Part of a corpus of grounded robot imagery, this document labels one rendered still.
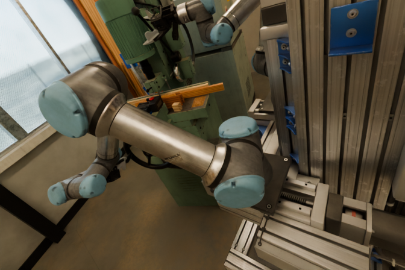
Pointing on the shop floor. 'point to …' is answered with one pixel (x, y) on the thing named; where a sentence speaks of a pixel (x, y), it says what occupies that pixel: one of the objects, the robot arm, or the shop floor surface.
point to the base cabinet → (195, 192)
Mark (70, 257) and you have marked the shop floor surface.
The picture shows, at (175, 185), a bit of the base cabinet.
